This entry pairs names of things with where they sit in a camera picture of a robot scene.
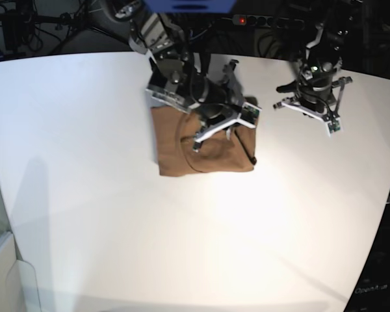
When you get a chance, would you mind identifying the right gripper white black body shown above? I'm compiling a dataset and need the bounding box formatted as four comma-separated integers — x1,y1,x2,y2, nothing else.
192,59,260,153

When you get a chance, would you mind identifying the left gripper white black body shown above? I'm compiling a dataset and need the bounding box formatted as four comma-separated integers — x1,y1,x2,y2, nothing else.
273,75,353,136

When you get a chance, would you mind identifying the brown T-shirt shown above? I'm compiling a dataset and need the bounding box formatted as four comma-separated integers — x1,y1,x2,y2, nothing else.
150,105,255,177

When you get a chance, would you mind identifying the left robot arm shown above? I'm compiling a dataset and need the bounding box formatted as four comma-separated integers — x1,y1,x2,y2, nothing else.
271,1,363,136

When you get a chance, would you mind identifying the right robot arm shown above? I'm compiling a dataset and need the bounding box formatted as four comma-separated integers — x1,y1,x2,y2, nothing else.
100,1,261,155

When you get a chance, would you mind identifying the black OpenArm base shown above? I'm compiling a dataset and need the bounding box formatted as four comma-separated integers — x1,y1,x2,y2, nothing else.
344,204,390,311

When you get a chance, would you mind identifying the white bin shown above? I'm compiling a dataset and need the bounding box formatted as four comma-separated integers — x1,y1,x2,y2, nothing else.
0,231,42,311

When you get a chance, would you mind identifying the white power strip red switch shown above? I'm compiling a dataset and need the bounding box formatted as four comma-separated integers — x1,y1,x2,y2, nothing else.
230,14,305,30

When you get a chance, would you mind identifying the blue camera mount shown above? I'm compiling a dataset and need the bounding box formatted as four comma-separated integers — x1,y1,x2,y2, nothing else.
144,0,237,13

